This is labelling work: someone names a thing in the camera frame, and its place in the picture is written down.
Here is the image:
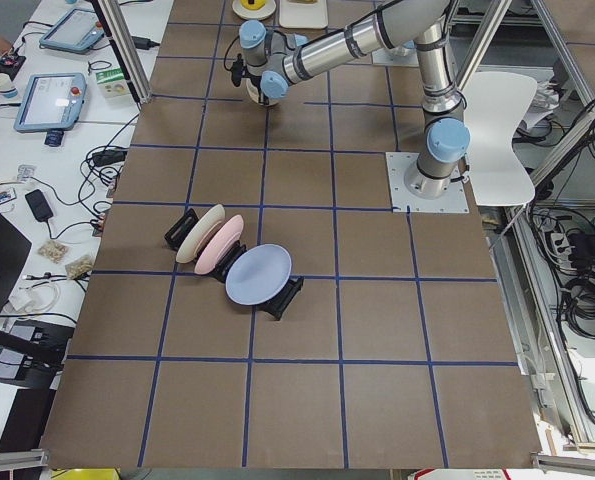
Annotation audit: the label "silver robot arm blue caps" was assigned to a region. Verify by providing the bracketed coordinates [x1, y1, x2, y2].
[229, 0, 470, 199]

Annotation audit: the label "white paper cup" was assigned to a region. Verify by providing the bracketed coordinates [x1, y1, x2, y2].
[0, 73, 18, 99]

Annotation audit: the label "near blue teach pendant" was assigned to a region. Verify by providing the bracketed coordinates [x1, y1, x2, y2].
[14, 73, 87, 133]

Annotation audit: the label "black power adapter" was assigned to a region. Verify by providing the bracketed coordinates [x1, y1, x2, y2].
[92, 148, 127, 168]

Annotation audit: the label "white plastic chair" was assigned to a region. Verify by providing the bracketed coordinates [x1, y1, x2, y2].
[463, 71, 537, 207]

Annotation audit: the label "blue teach pendant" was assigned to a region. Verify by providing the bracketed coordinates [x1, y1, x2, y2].
[14, 73, 87, 133]
[39, 8, 104, 54]

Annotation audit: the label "far blue teach pendant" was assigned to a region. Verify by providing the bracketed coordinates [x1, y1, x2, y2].
[39, 8, 104, 54]

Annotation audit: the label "green white box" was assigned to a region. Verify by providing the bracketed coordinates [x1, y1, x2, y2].
[95, 68, 130, 98]

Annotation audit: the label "black smartphone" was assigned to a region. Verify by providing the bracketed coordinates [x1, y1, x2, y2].
[25, 189, 54, 222]

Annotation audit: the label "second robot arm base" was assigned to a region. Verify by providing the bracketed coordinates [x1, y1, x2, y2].
[371, 40, 419, 68]

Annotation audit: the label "cream plate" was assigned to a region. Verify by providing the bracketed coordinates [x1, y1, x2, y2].
[176, 204, 225, 264]

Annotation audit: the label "black dish rack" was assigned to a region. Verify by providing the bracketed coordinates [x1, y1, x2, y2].
[164, 209, 304, 320]

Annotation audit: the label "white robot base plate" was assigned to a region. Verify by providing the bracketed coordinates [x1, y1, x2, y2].
[385, 152, 469, 214]

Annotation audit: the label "aluminium frame post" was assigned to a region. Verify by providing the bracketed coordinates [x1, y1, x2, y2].
[90, 0, 152, 105]

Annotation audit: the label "snack packet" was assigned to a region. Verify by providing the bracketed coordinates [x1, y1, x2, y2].
[65, 254, 94, 280]
[37, 239, 70, 264]

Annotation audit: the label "blue plate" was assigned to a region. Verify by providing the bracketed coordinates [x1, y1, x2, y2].
[225, 244, 292, 306]

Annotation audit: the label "white rectangular tray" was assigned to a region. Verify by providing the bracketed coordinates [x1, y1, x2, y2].
[278, 0, 328, 29]

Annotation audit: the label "cream ceramic bowl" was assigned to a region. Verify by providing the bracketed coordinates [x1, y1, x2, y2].
[246, 79, 279, 107]

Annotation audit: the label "pink plate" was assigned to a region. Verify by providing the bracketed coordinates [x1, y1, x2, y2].
[194, 214, 244, 275]

